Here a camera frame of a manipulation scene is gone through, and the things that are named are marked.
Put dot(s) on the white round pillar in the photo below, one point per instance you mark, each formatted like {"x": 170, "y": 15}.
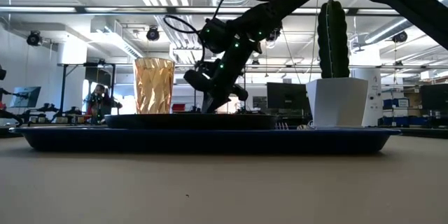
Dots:
{"x": 372, "y": 91}

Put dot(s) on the dark side monitor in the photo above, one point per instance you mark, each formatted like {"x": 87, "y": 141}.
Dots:
{"x": 434, "y": 99}

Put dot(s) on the tilted grey monitor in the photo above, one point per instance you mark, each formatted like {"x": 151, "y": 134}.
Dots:
{"x": 25, "y": 97}

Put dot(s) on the overhead light bar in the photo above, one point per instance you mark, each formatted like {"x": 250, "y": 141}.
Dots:
{"x": 105, "y": 10}

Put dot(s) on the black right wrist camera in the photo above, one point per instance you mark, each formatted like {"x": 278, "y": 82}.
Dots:
{"x": 215, "y": 35}

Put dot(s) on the person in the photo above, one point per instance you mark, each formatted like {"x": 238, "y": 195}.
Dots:
{"x": 99, "y": 101}

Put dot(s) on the green cactus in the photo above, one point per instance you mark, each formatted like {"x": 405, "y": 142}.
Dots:
{"x": 333, "y": 38}

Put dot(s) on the amber faceted plastic cup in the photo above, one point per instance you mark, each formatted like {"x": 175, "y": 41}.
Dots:
{"x": 154, "y": 87}

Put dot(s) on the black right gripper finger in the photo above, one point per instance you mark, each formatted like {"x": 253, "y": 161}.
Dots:
{"x": 223, "y": 101}
{"x": 209, "y": 103}

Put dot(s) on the black hanging spotlight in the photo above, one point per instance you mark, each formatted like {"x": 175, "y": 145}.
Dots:
{"x": 34, "y": 38}
{"x": 399, "y": 37}
{"x": 153, "y": 34}
{"x": 274, "y": 38}

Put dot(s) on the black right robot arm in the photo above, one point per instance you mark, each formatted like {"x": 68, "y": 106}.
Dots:
{"x": 402, "y": 0}

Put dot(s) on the blue plastic tray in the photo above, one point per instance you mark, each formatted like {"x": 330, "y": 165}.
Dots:
{"x": 175, "y": 141}

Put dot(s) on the white plant pot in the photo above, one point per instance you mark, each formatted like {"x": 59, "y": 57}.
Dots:
{"x": 337, "y": 101}

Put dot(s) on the red storage bins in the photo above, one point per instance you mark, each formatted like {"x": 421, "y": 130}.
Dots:
{"x": 178, "y": 108}

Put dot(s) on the black round plate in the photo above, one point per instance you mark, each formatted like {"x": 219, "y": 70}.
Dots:
{"x": 175, "y": 121}

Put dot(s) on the black computer monitor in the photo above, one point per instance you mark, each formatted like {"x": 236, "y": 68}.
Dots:
{"x": 287, "y": 96}

